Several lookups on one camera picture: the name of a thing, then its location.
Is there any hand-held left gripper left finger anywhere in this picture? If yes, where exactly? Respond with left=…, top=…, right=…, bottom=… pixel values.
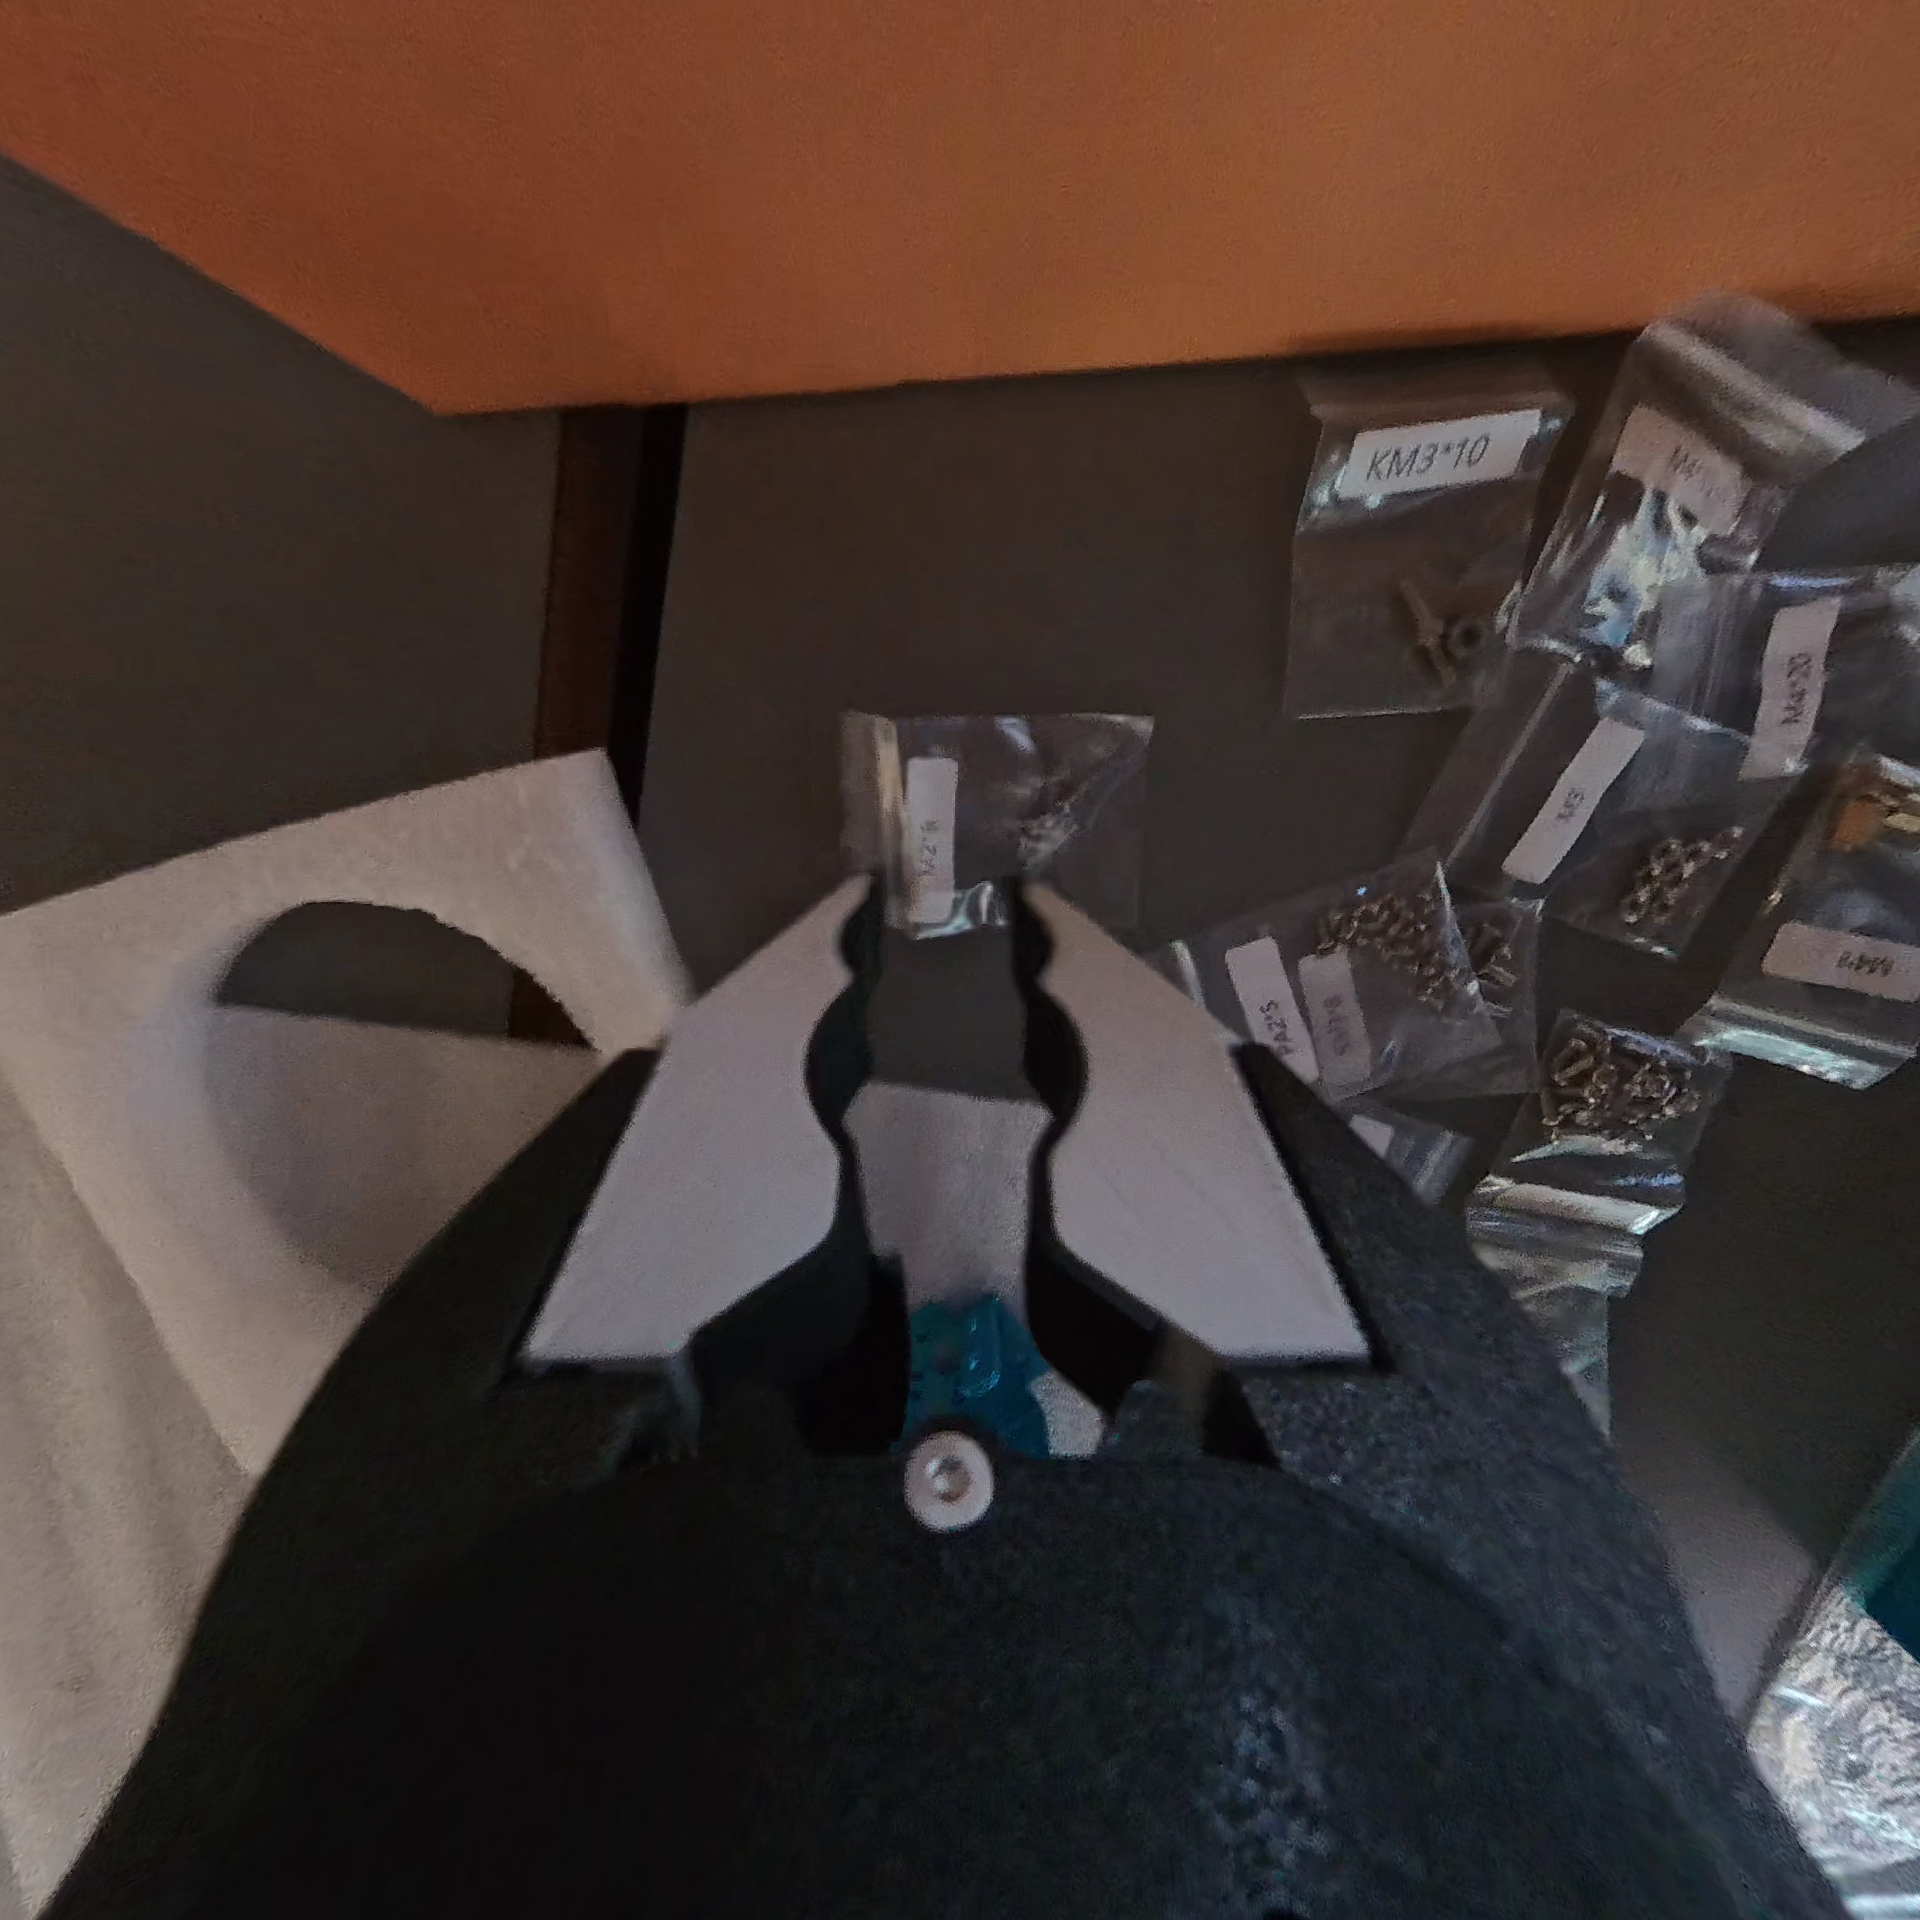
left=517, top=873, right=911, bottom=1455

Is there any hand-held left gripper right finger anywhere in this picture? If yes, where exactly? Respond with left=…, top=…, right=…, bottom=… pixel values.
left=1024, top=883, right=1373, bottom=1455

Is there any dark grey desk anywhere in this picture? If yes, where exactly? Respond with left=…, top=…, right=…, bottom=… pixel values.
left=0, top=151, right=1920, bottom=1772

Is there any white foam sheet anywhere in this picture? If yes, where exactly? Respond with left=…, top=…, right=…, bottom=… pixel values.
left=0, top=747, right=1120, bottom=1913

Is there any pile of small hardware bags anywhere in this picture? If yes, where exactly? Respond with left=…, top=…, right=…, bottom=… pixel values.
left=1171, top=293, right=1920, bottom=1478

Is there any orange cardboard box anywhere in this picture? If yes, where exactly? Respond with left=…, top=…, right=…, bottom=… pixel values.
left=0, top=0, right=1920, bottom=419

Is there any teal metal bracket block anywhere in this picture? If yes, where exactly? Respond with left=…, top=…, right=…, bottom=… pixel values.
left=902, top=1287, right=1055, bottom=1461

